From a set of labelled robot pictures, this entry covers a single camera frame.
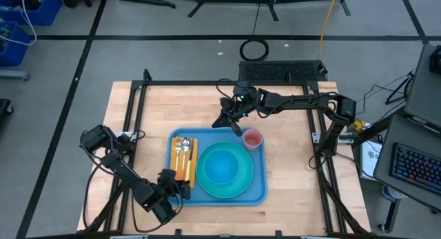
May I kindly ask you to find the black backlit keyboard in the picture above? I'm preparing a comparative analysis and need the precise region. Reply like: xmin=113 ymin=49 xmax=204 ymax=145
xmin=389 ymin=142 xmax=441 ymax=196

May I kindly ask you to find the spoon with orange handle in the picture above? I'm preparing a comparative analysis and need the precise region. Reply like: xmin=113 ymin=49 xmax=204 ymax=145
xmin=181 ymin=136 xmax=192 ymax=182

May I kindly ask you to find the fork with orange handle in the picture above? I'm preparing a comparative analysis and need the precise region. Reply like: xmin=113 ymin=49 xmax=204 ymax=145
xmin=174 ymin=138 xmax=184 ymax=182

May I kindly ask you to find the yellow cable connector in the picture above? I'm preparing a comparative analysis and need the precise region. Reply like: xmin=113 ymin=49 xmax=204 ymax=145
xmin=350 ymin=118 xmax=367 ymax=132

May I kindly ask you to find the white printed paper sheet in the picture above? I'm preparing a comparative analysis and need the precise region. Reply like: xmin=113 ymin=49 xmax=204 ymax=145
xmin=359 ymin=140 xmax=384 ymax=182

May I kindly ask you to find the black chair base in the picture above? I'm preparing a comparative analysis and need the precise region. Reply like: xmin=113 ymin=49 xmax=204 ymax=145
xmin=0 ymin=98 xmax=14 ymax=125

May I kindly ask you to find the black device on desk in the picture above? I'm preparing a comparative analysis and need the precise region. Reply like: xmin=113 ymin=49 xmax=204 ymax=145
xmin=429 ymin=54 xmax=441 ymax=75

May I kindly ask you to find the grey desk with keyboard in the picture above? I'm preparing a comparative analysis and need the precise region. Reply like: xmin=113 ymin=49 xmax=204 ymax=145
xmin=373 ymin=114 xmax=441 ymax=212

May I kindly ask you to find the coiled black cable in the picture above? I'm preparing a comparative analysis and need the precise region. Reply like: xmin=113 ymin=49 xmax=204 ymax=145
xmin=238 ymin=38 xmax=270 ymax=62

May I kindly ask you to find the teal plate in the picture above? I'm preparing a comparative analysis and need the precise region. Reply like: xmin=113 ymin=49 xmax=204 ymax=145
xmin=196 ymin=141 xmax=254 ymax=200

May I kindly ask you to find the grey shelf base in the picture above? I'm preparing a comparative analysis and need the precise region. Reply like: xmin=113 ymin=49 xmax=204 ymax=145
xmin=0 ymin=69 xmax=31 ymax=81

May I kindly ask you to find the blue plastic tray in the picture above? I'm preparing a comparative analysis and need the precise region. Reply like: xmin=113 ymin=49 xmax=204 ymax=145
xmin=165 ymin=127 xmax=269 ymax=207

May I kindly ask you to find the yellow cable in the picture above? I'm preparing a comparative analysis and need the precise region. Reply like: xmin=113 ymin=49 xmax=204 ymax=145
xmin=316 ymin=0 xmax=340 ymax=61

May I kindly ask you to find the pink cup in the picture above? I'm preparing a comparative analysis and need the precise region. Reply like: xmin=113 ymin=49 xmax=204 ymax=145
xmin=242 ymin=127 xmax=265 ymax=152

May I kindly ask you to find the blue bowl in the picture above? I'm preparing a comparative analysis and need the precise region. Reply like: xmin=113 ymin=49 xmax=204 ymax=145
xmin=203 ymin=148 xmax=240 ymax=186

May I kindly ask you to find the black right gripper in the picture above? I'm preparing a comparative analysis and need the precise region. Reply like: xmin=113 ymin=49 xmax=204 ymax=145
xmin=211 ymin=98 xmax=247 ymax=138

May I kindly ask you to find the black perforated metal case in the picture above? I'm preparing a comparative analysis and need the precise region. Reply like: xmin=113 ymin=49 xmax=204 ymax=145
xmin=238 ymin=59 xmax=329 ymax=83

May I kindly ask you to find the white tape roll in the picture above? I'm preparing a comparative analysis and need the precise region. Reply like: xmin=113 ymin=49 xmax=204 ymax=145
xmin=381 ymin=185 xmax=408 ymax=202

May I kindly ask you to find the white cable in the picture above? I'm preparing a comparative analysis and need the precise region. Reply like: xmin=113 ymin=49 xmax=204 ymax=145
xmin=0 ymin=0 xmax=37 ymax=47

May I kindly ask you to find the knife with yellow handle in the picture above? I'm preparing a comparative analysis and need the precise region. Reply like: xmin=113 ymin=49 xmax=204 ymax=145
xmin=187 ymin=147 xmax=195 ymax=183

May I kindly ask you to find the blue plastic storage bin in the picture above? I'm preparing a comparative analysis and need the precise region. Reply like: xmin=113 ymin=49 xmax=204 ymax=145
xmin=0 ymin=21 xmax=32 ymax=67
xmin=0 ymin=0 xmax=63 ymax=27

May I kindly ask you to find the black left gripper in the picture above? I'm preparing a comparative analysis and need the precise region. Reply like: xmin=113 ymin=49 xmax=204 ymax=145
xmin=156 ymin=167 xmax=192 ymax=201

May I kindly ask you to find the black metal table frame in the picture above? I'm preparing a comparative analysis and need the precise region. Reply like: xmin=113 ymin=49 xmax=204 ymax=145
xmin=77 ymin=68 xmax=373 ymax=239

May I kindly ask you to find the orange-yellow cloth napkin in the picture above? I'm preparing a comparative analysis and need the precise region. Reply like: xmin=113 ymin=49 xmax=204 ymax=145
xmin=169 ymin=136 xmax=200 ymax=189

